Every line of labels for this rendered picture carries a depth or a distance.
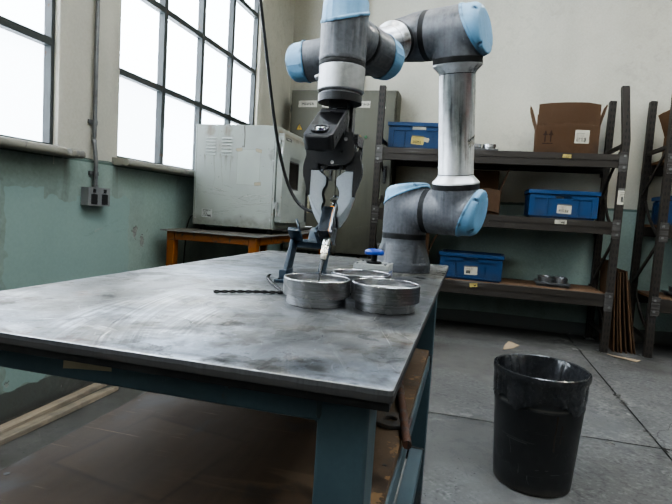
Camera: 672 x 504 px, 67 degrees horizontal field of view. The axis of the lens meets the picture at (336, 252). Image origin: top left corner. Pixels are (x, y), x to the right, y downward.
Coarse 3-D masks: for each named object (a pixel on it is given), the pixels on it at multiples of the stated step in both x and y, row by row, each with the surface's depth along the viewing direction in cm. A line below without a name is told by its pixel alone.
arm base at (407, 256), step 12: (384, 240) 134; (396, 240) 131; (408, 240) 130; (420, 240) 132; (384, 252) 134; (396, 252) 130; (408, 252) 130; (420, 252) 132; (396, 264) 130; (408, 264) 129; (420, 264) 130
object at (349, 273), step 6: (336, 270) 92; (342, 270) 93; (348, 270) 94; (354, 270) 95; (360, 270) 95; (366, 270) 94; (372, 270) 94; (348, 276) 85; (354, 276) 85; (360, 276) 85; (366, 276) 85; (372, 276) 94; (378, 276) 93; (384, 276) 86; (390, 276) 88
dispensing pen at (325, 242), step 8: (336, 200) 83; (328, 208) 81; (328, 216) 80; (320, 224) 79; (328, 224) 79; (320, 232) 79; (320, 240) 81; (328, 240) 79; (328, 248) 79; (320, 256) 78; (320, 264) 78; (320, 272) 77
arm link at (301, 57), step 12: (420, 12) 119; (384, 24) 118; (396, 24) 117; (408, 24) 118; (396, 36) 114; (408, 36) 117; (288, 48) 97; (300, 48) 94; (312, 48) 93; (408, 48) 118; (288, 60) 96; (300, 60) 94; (312, 60) 93; (408, 60) 123; (420, 60) 123; (288, 72) 98; (300, 72) 96; (312, 72) 95
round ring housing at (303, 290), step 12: (288, 276) 81; (300, 276) 84; (312, 276) 84; (324, 276) 84; (336, 276) 83; (288, 288) 76; (300, 288) 75; (312, 288) 74; (324, 288) 75; (336, 288) 75; (348, 288) 78; (288, 300) 78; (300, 300) 76; (312, 300) 75; (324, 300) 75; (336, 300) 76
